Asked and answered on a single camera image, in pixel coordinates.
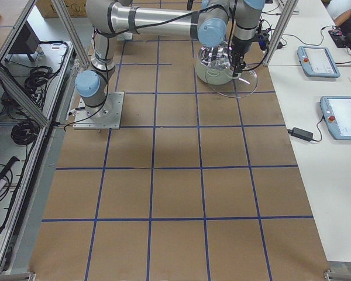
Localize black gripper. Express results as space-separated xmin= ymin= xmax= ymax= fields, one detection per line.
xmin=231 ymin=35 xmax=252 ymax=77

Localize glass pot lid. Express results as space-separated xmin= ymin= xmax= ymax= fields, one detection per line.
xmin=206 ymin=69 xmax=259 ymax=100

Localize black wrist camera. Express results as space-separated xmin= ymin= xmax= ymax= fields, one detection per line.
xmin=256 ymin=30 xmax=270 ymax=51

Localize pale green cooking pot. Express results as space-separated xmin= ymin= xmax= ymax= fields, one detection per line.
xmin=195 ymin=40 xmax=240 ymax=85

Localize aluminium frame post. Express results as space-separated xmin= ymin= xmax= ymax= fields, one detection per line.
xmin=263 ymin=0 xmax=298 ymax=67

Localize far blue teach pendant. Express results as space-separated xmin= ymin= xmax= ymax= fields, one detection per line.
xmin=297 ymin=46 xmax=340 ymax=78

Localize blue teach pendant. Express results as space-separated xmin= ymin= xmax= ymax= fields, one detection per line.
xmin=320 ymin=96 xmax=351 ymax=141
xmin=297 ymin=46 xmax=340 ymax=78

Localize black power adapter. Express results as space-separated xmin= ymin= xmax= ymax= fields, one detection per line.
xmin=288 ymin=127 xmax=313 ymax=142

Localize near blue teach pendant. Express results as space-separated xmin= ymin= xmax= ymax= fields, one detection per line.
xmin=320 ymin=96 xmax=351 ymax=141

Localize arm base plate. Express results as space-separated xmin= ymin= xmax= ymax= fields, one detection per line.
xmin=73 ymin=91 xmax=125 ymax=129

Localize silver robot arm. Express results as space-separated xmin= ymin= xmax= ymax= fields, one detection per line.
xmin=85 ymin=1 xmax=264 ymax=86

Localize coiled black cables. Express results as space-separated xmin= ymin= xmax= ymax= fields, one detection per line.
xmin=11 ymin=119 xmax=39 ymax=146

